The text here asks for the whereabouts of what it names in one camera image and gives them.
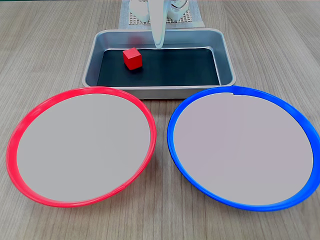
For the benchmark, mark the red cube block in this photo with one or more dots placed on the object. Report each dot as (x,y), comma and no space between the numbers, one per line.
(132,58)

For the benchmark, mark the black tray liner mat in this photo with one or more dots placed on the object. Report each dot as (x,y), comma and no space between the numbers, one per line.
(175,70)

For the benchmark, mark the silver metal tray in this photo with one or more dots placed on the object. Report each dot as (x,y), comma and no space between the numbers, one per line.
(160,91)

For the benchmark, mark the red rimmed round dish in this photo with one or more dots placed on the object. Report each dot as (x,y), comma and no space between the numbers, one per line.
(82,150)

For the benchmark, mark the blue rimmed round dish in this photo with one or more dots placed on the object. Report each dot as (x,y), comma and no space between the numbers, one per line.
(242,150)

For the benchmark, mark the white mesh anti-slip mat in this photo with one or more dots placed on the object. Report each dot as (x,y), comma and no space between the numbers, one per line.
(183,20)

